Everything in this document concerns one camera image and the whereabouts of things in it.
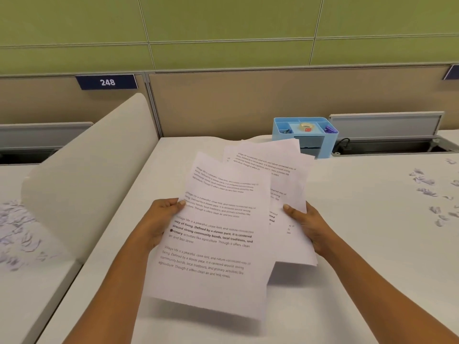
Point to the printed sheets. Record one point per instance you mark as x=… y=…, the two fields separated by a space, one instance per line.
x=215 y=254

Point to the beige partition panel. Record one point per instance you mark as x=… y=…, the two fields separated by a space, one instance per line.
x=251 y=103
x=36 y=103

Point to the heap of paper scraps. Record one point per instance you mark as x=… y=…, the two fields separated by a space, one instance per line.
x=14 y=229
x=423 y=179

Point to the grey partition post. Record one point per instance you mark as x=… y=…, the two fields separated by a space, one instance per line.
x=154 y=103

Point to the white side divider panel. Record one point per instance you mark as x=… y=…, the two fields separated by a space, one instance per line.
x=89 y=175

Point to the person's left hand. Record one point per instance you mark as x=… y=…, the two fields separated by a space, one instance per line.
x=157 y=222

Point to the purple stapler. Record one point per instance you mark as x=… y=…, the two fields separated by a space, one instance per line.
x=330 y=130
x=285 y=131

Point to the person's right hand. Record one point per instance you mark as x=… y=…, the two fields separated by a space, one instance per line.
x=312 y=225

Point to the blue number sign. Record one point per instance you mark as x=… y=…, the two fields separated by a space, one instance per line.
x=89 y=82
x=452 y=72

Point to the person's right forearm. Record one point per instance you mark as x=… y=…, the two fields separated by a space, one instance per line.
x=387 y=297

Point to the person's left forearm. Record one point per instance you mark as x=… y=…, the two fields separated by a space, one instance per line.
x=111 y=300

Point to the blue desk organizer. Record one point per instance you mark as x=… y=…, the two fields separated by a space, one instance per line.
x=330 y=143

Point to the clear tape roll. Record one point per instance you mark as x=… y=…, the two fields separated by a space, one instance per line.
x=302 y=127

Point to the white desk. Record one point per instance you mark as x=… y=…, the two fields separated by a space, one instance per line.
x=376 y=247
x=25 y=300

